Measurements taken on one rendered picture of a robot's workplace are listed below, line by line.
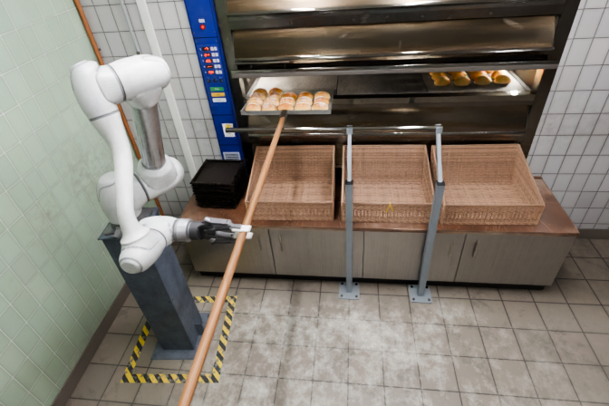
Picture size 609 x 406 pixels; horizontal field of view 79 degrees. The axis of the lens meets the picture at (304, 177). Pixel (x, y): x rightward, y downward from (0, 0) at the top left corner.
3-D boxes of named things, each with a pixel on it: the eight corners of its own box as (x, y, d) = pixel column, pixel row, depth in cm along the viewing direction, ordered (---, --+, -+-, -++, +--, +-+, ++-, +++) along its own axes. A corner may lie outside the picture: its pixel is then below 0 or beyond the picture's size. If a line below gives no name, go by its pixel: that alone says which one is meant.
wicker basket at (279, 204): (261, 176, 275) (255, 144, 259) (336, 176, 268) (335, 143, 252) (246, 221, 236) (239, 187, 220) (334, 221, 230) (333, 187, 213)
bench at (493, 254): (219, 228, 317) (203, 174, 283) (517, 236, 286) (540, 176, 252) (197, 282, 272) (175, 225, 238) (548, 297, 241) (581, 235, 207)
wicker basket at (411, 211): (342, 176, 268) (342, 143, 251) (421, 177, 260) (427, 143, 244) (340, 222, 229) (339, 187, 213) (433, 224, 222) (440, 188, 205)
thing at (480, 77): (420, 56, 286) (421, 49, 283) (485, 53, 280) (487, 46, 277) (434, 87, 238) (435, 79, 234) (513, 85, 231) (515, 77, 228)
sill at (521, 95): (246, 102, 249) (245, 97, 247) (529, 96, 226) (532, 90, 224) (244, 106, 244) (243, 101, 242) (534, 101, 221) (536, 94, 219)
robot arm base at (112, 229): (98, 242, 169) (93, 233, 166) (120, 210, 187) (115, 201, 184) (137, 241, 168) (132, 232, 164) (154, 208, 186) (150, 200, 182)
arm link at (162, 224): (185, 234, 150) (170, 253, 138) (149, 233, 152) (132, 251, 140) (180, 211, 146) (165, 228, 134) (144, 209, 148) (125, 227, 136)
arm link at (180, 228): (185, 229, 149) (198, 230, 149) (176, 246, 142) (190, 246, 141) (178, 213, 144) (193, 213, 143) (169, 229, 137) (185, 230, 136)
